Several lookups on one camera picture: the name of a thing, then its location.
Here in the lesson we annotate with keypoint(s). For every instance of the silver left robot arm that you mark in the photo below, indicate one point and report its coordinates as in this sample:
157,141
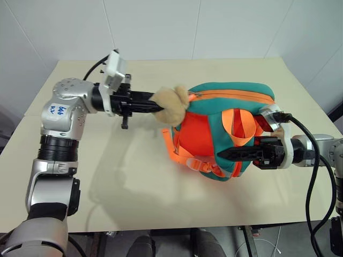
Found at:
67,107

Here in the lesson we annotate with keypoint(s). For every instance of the dark chair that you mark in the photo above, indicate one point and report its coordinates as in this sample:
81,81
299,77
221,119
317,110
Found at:
8,128

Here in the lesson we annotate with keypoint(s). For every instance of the dark rounded shape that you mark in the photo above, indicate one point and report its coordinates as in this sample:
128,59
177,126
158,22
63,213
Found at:
209,243
141,247

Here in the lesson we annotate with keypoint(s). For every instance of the orange and teal backpack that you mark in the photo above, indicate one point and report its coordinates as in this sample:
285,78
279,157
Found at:
198,134

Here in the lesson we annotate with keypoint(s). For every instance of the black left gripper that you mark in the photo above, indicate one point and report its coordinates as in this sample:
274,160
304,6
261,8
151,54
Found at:
120,99

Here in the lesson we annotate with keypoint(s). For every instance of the black post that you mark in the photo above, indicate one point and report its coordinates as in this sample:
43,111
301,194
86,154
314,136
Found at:
336,107

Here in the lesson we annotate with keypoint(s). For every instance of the small metal table bracket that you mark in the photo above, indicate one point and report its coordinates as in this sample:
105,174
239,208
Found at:
111,233

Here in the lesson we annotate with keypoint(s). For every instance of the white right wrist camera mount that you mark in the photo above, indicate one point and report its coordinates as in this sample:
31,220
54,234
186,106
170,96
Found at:
287,144

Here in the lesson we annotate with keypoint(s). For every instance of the beige plush zipper charm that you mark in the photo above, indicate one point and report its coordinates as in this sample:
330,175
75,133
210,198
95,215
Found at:
171,107

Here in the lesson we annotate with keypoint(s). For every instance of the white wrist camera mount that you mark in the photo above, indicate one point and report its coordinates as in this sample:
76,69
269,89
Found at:
287,144
113,67

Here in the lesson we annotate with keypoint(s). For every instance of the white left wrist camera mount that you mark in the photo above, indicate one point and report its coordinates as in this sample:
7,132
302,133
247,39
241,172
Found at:
113,67

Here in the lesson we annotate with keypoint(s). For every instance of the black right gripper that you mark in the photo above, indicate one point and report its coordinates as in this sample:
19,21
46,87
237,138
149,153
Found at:
272,158

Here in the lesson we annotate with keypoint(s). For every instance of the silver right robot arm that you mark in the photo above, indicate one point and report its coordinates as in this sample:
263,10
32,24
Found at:
325,144

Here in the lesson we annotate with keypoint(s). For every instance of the black metal table leg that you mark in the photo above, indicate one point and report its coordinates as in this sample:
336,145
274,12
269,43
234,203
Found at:
250,242

